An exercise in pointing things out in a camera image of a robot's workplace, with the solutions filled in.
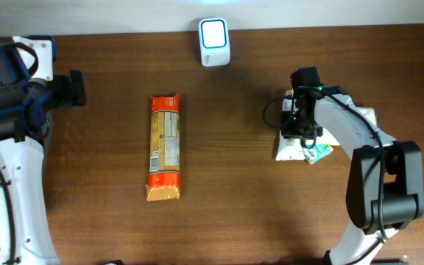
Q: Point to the white cream tube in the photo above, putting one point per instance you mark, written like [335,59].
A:
[288,148]

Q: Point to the small teal tissue pack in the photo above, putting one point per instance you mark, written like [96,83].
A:
[318,152]

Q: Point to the white barcode scanner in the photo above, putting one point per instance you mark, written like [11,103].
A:
[214,42]

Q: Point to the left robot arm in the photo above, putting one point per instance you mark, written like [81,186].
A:
[29,92]

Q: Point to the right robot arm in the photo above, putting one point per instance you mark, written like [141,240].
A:
[385,185]

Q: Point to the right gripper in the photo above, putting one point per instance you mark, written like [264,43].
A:
[299,132]

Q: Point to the orange spaghetti package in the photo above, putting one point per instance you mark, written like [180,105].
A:
[164,150]

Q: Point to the yellow white snack bag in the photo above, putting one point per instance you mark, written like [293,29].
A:
[329,139]

